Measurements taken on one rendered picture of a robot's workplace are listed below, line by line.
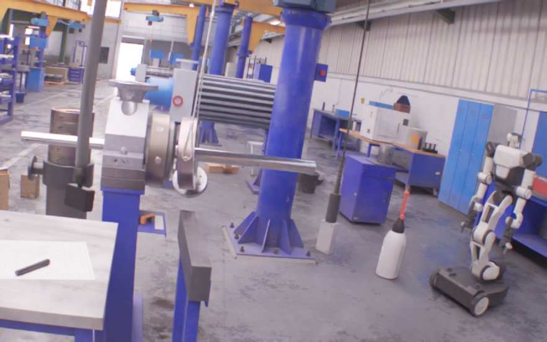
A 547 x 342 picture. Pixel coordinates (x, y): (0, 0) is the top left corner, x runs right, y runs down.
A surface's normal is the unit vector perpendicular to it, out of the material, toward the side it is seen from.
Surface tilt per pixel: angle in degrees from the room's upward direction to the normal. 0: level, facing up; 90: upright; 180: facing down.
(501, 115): 90
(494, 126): 90
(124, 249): 90
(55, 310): 0
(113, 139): 90
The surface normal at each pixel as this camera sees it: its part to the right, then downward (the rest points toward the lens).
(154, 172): 0.14, 0.64
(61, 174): 0.18, 0.25
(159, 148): 0.25, 0.01
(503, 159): -0.91, -0.06
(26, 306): 0.16, -0.96
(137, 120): 0.27, -0.50
